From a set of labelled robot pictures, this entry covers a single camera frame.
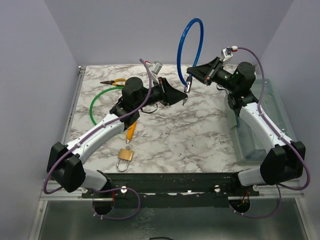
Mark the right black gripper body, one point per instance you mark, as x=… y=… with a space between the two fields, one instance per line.
x=218 y=66

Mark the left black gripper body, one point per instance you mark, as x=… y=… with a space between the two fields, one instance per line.
x=161 y=85

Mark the blue cable lock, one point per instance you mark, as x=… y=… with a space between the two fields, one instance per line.
x=188 y=82

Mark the green cable lock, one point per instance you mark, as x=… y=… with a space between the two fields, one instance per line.
x=96 y=98

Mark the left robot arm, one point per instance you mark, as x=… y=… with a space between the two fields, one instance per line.
x=66 y=161

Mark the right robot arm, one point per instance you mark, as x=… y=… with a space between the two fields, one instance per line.
x=285 y=157

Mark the orange utility knife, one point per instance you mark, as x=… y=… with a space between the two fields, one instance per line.
x=130 y=132

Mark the brass padlock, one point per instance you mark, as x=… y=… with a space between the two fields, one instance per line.
x=125 y=156

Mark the clear plastic bin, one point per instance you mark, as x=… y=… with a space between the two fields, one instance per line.
x=251 y=136

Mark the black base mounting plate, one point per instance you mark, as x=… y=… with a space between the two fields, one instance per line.
x=169 y=190

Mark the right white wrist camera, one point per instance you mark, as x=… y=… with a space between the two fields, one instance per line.
x=227 y=53

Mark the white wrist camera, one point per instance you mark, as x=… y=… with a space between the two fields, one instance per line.
x=227 y=53
x=154 y=68

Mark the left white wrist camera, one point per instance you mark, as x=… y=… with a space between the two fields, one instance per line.
x=154 y=68

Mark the yellow handled pliers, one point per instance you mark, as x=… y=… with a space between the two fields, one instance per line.
x=119 y=82

